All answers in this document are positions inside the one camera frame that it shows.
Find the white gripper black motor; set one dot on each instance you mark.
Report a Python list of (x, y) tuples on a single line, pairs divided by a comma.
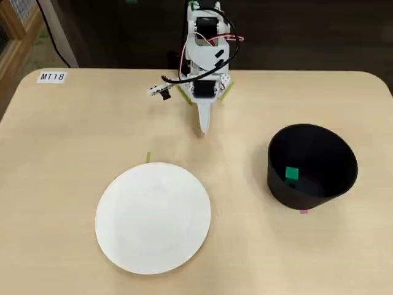
[(202, 89)]

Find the green cube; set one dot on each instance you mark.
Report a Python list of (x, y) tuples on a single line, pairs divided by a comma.
[(292, 173)]

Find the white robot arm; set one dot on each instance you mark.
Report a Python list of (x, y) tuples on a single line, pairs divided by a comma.
[(205, 55)]

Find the black round bin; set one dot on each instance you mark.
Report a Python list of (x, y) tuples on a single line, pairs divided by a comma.
[(322, 153)]

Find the green tape strip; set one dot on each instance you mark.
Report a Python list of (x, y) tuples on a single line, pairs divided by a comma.
[(148, 157), (184, 95), (228, 92)]

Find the white paper plate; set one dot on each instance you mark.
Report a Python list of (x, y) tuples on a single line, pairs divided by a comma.
[(153, 218)]

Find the white MT18 label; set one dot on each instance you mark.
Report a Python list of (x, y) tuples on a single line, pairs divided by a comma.
[(52, 76)]

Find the wrist camera on white bracket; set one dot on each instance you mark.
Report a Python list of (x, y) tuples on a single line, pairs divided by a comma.
[(161, 90)]

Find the white post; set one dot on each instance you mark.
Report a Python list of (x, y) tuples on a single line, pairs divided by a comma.
[(59, 37)]

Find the wooden furniture frame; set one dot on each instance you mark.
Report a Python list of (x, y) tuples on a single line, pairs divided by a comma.
[(17, 46)]

